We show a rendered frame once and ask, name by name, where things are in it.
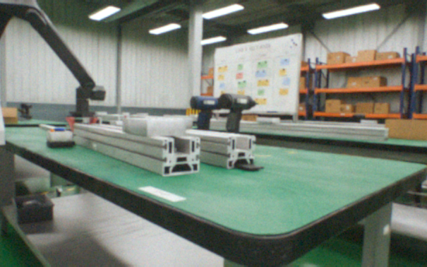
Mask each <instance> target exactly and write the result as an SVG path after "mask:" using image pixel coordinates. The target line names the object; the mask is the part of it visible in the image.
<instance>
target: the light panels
mask: <svg viewBox="0 0 427 267"><path fill-rule="evenodd" d="M240 8H242V7H239V6H238V5H234V6H232V7H229V8H225V9H222V10H219V11H215V12H212V13H208V14H205V15H203V16H205V17H207V18H209V17H213V16H217V15H219V14H223V13H228V12H231V11H235V10H238V9H240ZM373 8H378V7H377V6H376V5H372V6H365V7H362V8H356V9H352V10H348V11H342V12H338V13H332V14H328V15H325V17H327V18H330V17H334V16H340V15H344V14H348V13H355V12H359V11H365V10H368V9H373ZM116 11H118V9H117V8H113V7H109V8H108V9H106V10H104V11H102V12H99V13H97V14H95V15H93V16H91V18H94V19H95V18H96V19H97V20H98V19H100V18H103V17H105V16H108V15H109V14H111V13H114V12H116ZM284 26H287V25H284V24H280V25H274V26H270V27H266V28H261V29H256V30H254V31H249V32H251V33H256V32H263V31H266V30H274V29H277V28H281V27H284ZM176 27H178V25H169V26H166V27H163V28H162V29H159V30H154V31H152V32H154V33H159V32H164V31H167V30H171V29H172V28H176ZM223 39H224V38H221V37H219V38H215V39H211V40H205V41H202V44H205V43H209V42H213V41H217V40H223Z"/></svg>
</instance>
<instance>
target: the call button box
mask: <svg viewBox="0 0 427 267"><path fill-rule="evenodd" d="M74 145H75V141H73V136H72V132H70V131H54V132H50V131H47V146H48V147H49V148H72V147H73V146H74Z"/></svg>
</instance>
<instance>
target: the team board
mask: <svg viewBox="0 0 427 267"><path fill-rule="evenodd" d="M301 46H302V34H295V35H288V36H284V37H276V38H272V39H267V40H260V41H259V42H252V43H247V44H239V45H235V46H231V47H223V48H217V49H215V65H214V90H213V97H220V95H221V94H224V93H225V94H226V93H229V94H237V95H248V96H250V97H252V98H253V99H254V100H255V101H256V103H258V104H259V105H255V107H252V108H251V109H250V110H244V111H243V112H242V113H243V114H291V115H293V124H298V115H299V90H300V75H301ZM213 113H215V119H216V120H218V119H219V113H230V110H227V109H221V110H213Z"/></svg>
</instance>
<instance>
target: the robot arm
mask: <svg viewBox="0 0 427 267"><path fill-rule="evenodd" d="M14 16H15V17H16V18H19V19H21V20H24V21H27V22H29V23H30V24H31V26H32V27H33V28H34V29H35V30H36V31H37V32H38V34H39V35H40V36H41V37H42V39H43V40H44V41H45V42H46V43H47V44H48V45H49V47H50V48H51V49H52V50H53V51H54V53H55V54H56V55H57V56H58V58H60V60H62V62H63V64H64V65H65V66H66V68H67V69H68V70H69V71H70V72H71V73H72V74H73V76H74V78H75V79H76V80H77V81H78V82H79V84H80V85H79V86H78V88H76V111H75V112H69V114H71V116H66V119H67V121H68V123H69V125H70V127H71V131H72V134H73V129H74V127H73V124H74V120H75V118H74V117H89V118H90V125H91V124H96V122H97V120H98V117H94V115H95V112H90V101H89V100H91V101H103V102H104V101H105V97H106V90H105V88H104V86H102V85H96V84H95V81H94V79H93V77H92V74H91V73H90V72H89V70H88V69H87V68H86V67H85V65H84V64H82V63H81V62H80V60H79V59H78V57H77V56H76V55H75V54H74V53H73V50H72V49H71V48H70V47H69V45H68V44H67V43H66V42H65V41H64V39H63V37H62V36H61V35H60V34H59V32H58V31H57V30H56V28H55V27H54V26H53V25H52V22H51V21H50V20H49V19H48V17H47V15H46V14H45V12H44V11H41V10H40V9H39V8H38V5H37V2H36V0H0V39H1V36H2V35H3V33H4V30H5V29H6V26H7V24H8V22H10V20H11V19H12V18H13V17H14Z"/></svg>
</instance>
